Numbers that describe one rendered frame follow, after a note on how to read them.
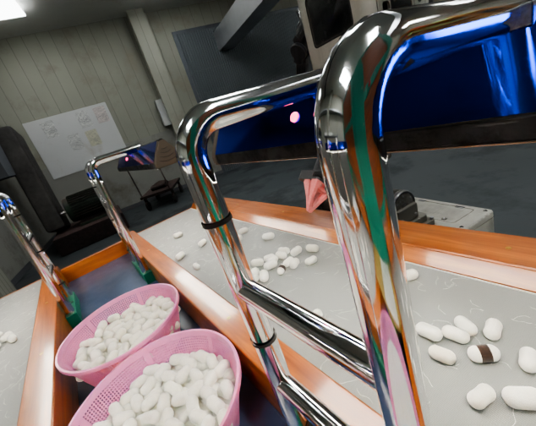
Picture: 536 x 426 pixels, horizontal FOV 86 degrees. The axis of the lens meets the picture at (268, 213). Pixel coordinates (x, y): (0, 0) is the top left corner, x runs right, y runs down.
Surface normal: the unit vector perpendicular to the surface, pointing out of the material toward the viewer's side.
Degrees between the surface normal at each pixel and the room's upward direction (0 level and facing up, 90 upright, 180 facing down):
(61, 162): 90
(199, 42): 90
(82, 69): 90
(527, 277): 45
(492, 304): 0
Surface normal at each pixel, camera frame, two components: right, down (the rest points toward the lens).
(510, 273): -0.74, -0.33
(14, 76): 0.41, 0.19
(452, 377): -0.29, -0.90
